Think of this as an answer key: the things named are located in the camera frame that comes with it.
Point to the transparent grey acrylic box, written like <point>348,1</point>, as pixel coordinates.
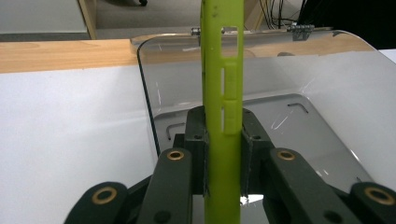
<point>311,130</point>

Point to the green plastic strip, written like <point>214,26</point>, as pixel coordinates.
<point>224,171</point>

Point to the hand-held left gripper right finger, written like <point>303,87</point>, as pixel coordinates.
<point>253,146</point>

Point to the wooden post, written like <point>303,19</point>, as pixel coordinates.
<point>87,18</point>

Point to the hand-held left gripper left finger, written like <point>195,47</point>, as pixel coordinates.
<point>197,149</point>

